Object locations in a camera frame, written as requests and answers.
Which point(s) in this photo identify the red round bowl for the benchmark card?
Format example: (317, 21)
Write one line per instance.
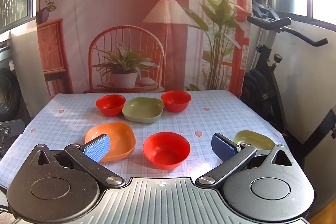
(110, 106)
(176, 102)
(166, 150)

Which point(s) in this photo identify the green square plate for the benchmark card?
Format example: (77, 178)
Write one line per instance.
(143, 109)
(252, 138)

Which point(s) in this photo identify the orange square plate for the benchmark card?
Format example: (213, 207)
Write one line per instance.
(120, 137)

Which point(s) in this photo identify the blue checked tablecloth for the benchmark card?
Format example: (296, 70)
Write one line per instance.
(170, 125)

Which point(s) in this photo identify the white fluffy cloth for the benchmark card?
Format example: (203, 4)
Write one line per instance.
(5, 214)

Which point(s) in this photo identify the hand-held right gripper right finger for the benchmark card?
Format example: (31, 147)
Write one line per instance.
(224, 148)

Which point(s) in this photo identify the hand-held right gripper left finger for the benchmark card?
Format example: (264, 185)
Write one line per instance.
(97, 148)

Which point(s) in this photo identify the black exercise bike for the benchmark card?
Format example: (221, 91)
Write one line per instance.
(262, 82)

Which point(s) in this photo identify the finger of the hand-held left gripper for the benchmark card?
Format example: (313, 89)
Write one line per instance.
(13, 128)

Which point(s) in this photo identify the printed backdrop cloth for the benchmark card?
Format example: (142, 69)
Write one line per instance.
(78, 16)

